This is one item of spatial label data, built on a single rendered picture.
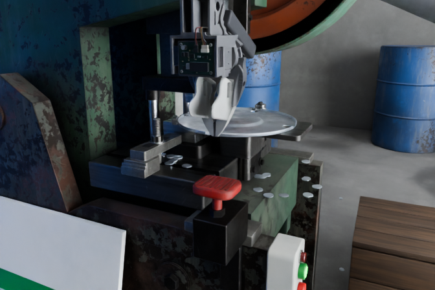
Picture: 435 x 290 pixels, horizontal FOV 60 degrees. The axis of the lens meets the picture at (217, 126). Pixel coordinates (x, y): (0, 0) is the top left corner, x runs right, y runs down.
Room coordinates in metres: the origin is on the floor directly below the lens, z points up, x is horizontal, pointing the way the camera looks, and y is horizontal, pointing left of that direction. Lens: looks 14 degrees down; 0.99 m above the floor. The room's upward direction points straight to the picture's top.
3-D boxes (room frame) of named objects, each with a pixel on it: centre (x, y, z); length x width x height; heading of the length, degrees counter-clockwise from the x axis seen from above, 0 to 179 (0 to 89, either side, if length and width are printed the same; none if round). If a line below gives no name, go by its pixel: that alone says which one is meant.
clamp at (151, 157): (0.81, 0.14, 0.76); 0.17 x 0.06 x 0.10; 155
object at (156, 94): (0.96, 0.07, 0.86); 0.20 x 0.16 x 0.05; 155
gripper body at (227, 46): (0.54, 0.01, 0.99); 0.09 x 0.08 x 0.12; 153
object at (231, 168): (0.96, 0.07, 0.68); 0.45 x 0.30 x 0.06; 155
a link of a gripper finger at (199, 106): (0.55, 0.02, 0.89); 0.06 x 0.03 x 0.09; 153
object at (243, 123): (0.91, -0.05, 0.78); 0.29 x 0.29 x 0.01
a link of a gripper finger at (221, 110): (0.54, 0.00, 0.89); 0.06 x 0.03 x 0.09; 153
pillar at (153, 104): (0.92, 0.16, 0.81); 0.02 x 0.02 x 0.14
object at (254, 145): (0.89, -0.09, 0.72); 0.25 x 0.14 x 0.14; 65
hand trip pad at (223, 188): (0.57, 0.00, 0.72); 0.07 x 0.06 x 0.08; 65
